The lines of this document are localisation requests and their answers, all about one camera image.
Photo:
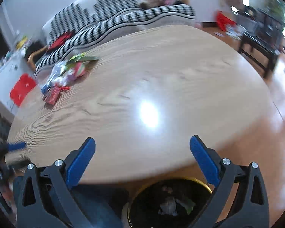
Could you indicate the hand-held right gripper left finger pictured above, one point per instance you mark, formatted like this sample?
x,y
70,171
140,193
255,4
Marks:
x,y
82,161

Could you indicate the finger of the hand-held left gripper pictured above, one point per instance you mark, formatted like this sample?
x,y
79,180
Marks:
x,y
15,146

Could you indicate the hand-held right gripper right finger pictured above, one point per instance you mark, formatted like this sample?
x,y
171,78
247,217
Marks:
x,y
204,159

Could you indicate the black bin with gold rim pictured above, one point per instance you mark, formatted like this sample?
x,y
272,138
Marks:
x,y
147,206

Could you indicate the red plastic stool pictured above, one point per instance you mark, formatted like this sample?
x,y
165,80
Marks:
x,y
22,89

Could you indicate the crumpled wrapper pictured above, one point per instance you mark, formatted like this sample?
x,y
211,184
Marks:
x,y
168,205

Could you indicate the white cabinet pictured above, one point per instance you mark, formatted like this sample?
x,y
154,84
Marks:
x,y
4,76

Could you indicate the clear plastic wrapper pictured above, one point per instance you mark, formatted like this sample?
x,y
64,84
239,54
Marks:
x,y
58,72

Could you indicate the red and green snack packet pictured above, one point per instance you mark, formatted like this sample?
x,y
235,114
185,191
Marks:
x,y
78,68

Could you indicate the yellow toy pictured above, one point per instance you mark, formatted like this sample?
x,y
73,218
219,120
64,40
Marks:
x,y
21,42

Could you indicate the red cloth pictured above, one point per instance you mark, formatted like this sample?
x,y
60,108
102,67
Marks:
x,y
59,41

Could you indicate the white paper scraps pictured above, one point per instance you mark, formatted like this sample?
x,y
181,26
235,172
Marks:
x,y
234,31

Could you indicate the dark wooden chair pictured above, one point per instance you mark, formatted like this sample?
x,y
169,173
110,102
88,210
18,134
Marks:
x,y
263,40

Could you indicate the red bag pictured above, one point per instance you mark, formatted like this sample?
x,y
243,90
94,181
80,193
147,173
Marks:
x,y
224,20

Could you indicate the black white striped sofa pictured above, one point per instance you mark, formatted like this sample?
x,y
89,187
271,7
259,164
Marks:
x,y
114,21

